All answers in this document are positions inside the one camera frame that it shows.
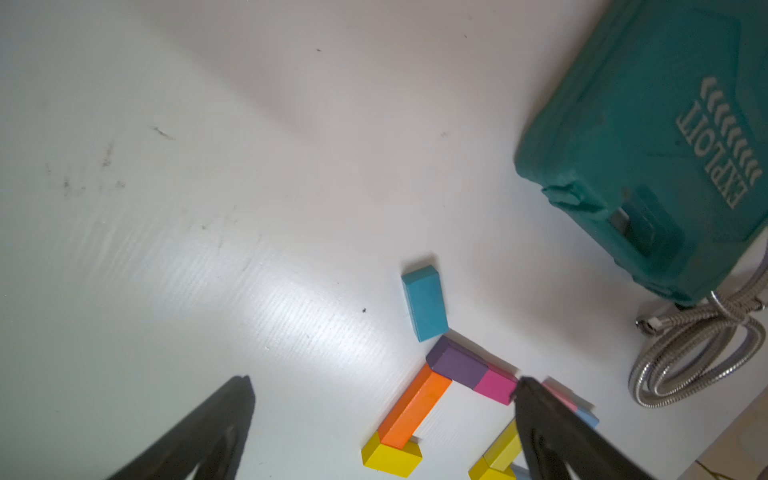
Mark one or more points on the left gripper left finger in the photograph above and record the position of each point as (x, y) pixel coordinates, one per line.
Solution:
(206, 444)

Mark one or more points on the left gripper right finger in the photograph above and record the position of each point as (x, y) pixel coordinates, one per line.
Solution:
(559, 445)

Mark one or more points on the light blue block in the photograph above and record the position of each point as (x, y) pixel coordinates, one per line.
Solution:
(587, 416)
(520, 472)

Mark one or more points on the pink block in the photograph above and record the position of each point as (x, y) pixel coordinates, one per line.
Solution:
(563, 398)

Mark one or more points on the long yellow-green block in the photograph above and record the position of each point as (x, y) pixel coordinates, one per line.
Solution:
(505, 449)

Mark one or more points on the magenta block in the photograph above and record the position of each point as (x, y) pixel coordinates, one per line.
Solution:
(498, 385)

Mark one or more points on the purple block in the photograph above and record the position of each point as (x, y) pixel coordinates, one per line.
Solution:
(457, 363)

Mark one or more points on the orange long block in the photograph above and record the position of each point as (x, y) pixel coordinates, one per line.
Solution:
(412, 408)

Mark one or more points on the short yellow block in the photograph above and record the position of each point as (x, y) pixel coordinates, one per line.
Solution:
(481, 470)

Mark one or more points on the teal block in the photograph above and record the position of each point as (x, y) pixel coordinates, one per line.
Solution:
(424, 296)

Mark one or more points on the green plastic tool case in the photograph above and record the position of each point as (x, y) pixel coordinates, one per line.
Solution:
(655, 141)

